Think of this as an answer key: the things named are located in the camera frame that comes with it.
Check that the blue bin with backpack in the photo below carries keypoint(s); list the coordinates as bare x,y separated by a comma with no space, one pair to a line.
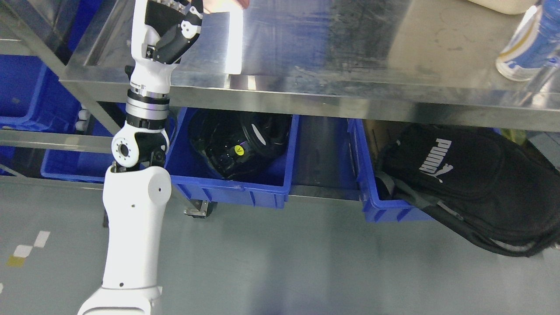
378,206

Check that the plastic bottle blue label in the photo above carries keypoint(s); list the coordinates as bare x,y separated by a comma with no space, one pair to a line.
533,44

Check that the blue bin with black helmet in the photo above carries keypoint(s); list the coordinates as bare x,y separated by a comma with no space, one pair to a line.
269,188

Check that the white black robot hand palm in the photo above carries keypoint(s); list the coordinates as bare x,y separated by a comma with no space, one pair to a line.
149,77

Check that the pink plastic storage box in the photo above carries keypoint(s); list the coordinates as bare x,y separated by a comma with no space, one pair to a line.
221,6

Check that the stainless steel cart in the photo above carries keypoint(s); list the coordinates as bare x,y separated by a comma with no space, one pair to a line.
429,61

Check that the black helmet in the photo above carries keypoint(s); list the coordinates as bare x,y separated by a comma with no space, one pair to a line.
235,144

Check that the black Puma backpack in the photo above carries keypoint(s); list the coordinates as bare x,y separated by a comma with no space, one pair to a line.
484,187

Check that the blue bin far left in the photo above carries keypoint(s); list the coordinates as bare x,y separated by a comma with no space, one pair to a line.
41,131

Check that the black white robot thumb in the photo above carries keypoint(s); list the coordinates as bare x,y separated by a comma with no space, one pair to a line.
178,23

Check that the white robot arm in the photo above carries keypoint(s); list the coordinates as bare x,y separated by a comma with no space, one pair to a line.
137,187

